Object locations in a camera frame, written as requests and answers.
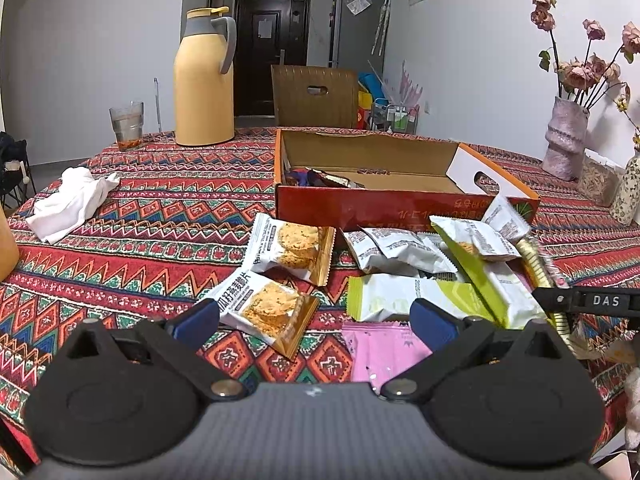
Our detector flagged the red and yellow gift bag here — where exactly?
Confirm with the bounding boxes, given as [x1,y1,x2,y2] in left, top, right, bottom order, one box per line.
[356,91,374,129]

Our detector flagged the wooden chair back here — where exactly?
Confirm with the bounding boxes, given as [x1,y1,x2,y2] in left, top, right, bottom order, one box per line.
[271,65,360,128]

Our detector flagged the orange cardboard box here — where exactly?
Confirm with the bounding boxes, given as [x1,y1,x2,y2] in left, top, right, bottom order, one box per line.
[273,128,542,241]

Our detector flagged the green and white packet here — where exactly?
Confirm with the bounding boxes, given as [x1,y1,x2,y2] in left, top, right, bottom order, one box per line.
[347,275,501,323]
[434,225,547,330]

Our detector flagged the white cloth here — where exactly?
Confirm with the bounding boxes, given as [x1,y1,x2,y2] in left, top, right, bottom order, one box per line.
[26,166,121,245]

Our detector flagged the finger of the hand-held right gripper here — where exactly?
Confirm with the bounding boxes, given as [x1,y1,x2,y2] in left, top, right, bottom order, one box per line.
[532,285,640,318]

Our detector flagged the gold striped packet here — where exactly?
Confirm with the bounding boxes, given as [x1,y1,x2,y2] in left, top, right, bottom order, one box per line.
[516,236,572,337]

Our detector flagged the grey refrigerator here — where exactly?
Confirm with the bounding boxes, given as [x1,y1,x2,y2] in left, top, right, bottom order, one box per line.
[327,0,388,73]

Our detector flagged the pink feather decoration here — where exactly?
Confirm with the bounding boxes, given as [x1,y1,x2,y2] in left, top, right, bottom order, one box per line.
[390,60,424,109]

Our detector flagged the orange container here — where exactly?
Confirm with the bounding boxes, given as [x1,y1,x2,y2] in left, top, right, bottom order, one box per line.
[0,205,21,283]

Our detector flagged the wire cart rack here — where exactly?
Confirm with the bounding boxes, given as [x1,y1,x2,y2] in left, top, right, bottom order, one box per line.
[370,102,418,135]

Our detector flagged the dark wrapper packet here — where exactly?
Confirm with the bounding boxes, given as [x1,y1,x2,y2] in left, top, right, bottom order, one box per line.
[285,167,366,189]

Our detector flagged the dark door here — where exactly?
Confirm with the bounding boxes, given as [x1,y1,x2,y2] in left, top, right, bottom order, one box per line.
[234,0,311,118]

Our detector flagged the dried pink flowers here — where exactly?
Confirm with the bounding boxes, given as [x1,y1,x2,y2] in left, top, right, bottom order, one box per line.
[529,0,640,111]

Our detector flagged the glass cup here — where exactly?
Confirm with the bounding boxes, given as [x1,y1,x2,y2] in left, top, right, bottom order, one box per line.
[109,101,145,152]

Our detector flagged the person's right forearm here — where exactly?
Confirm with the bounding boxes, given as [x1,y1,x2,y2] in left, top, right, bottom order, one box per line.
[623,335,640,453]

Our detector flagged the pink packet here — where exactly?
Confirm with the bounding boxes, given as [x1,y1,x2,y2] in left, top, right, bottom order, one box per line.
[341,321,433,384]

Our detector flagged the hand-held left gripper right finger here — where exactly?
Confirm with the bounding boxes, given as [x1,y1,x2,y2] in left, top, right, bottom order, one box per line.
[377,298,576,403]

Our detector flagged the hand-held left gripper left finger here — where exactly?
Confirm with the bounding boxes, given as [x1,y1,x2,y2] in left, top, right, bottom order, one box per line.
[65,299,249,402]

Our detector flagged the yellow thermos jug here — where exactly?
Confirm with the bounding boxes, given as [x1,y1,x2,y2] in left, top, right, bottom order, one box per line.
[173,6,237,147]

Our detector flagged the clear storage container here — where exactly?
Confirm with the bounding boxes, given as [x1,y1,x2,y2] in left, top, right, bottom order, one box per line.
[577,149,626,207]

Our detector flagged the speckled vase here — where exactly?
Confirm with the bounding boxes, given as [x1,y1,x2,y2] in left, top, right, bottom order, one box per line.
[610,155,640,226]

